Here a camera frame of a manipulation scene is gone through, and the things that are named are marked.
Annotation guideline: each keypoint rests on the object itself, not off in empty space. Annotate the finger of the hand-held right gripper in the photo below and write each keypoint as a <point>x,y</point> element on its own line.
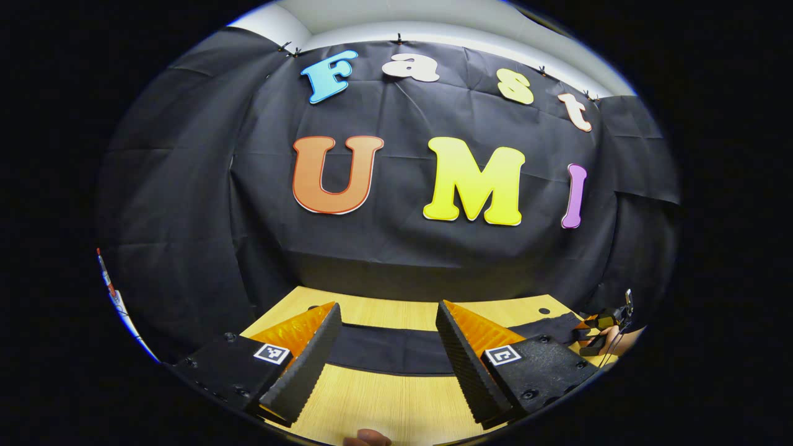
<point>596,345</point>
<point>588,322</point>

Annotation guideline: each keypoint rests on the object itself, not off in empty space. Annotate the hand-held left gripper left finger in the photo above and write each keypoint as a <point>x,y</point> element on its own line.
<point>313,365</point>

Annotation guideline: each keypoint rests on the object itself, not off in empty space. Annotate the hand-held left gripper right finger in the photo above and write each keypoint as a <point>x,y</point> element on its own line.
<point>464,365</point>

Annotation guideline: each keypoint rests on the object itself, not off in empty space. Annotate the black jeans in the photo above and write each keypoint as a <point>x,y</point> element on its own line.
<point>390,350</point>

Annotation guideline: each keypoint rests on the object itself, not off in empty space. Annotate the black backdrop cloth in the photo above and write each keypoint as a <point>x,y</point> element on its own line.
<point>396,260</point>

